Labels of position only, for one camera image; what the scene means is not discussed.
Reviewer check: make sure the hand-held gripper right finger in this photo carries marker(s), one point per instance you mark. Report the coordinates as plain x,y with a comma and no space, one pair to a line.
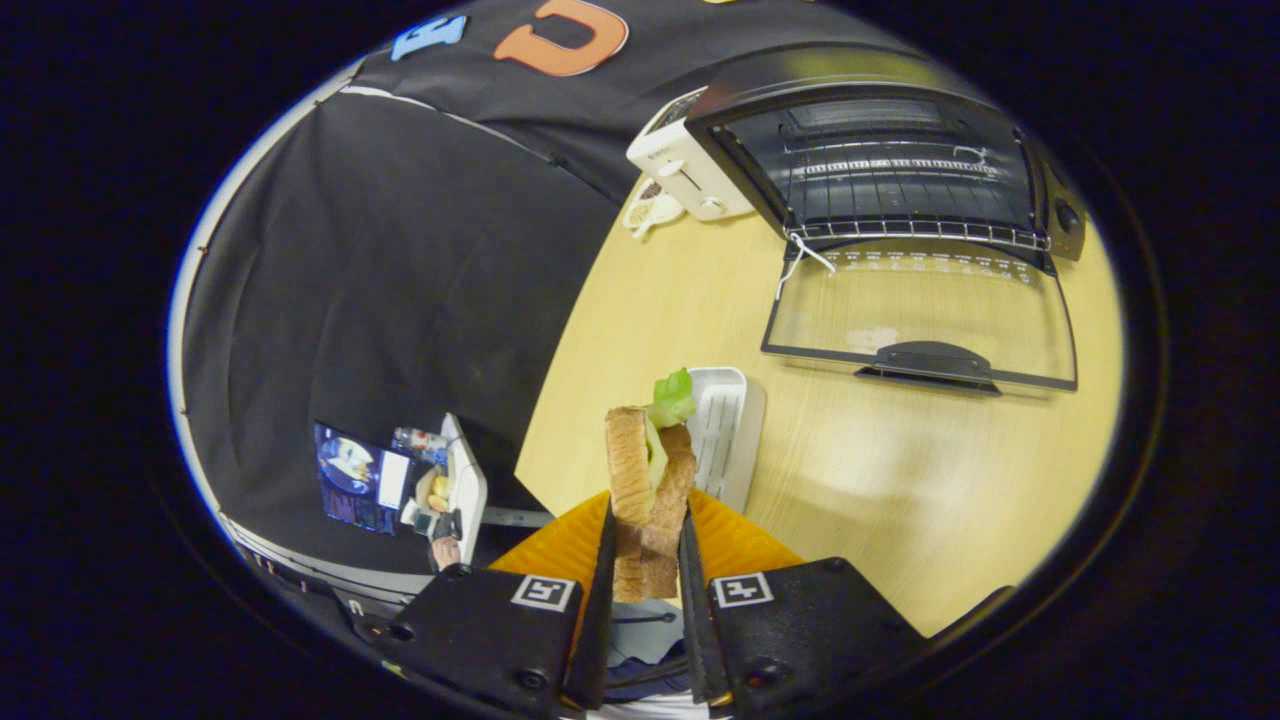
695,620

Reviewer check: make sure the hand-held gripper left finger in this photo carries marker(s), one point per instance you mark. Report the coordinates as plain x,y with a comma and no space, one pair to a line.
600,620

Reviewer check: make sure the toasted bread lettuce sandwich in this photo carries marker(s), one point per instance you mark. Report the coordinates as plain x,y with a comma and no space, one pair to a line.
630,470

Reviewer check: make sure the black toaster oven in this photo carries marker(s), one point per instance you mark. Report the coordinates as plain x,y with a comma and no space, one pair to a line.
730,100

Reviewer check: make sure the white slot toaster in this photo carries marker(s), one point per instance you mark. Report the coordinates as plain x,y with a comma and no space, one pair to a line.
690,170

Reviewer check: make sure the person's clothing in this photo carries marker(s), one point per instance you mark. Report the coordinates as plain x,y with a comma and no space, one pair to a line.
645,645

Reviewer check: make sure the white ribbed tray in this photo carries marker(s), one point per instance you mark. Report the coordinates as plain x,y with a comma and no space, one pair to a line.
725,430

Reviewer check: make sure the computer screen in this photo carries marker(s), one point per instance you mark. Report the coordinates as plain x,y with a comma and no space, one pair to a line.
350,480

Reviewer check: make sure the black backdrop cloth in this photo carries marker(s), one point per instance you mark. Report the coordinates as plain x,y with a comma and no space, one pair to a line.
380,280

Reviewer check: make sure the white divided snack dish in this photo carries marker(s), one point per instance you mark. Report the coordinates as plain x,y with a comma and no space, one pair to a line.
652,212

